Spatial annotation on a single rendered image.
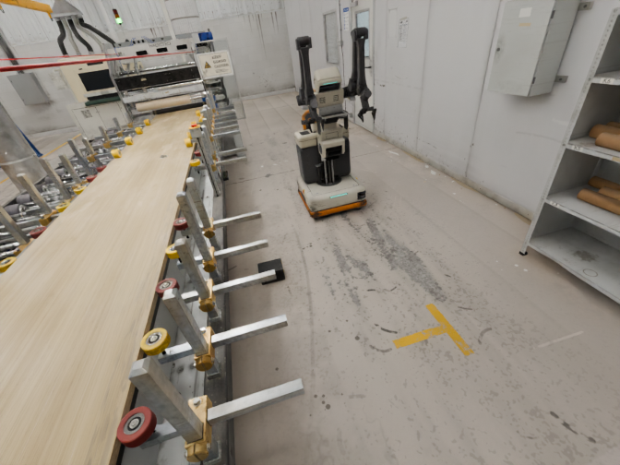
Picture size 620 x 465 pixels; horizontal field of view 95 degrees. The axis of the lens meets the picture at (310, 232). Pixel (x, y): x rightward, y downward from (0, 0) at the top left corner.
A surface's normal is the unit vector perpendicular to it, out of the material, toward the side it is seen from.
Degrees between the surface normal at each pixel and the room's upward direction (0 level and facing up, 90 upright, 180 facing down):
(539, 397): 0
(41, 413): 0
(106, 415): 0
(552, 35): 90
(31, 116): 90
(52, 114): 90
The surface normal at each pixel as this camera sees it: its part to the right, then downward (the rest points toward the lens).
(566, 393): -0.12, -0.82
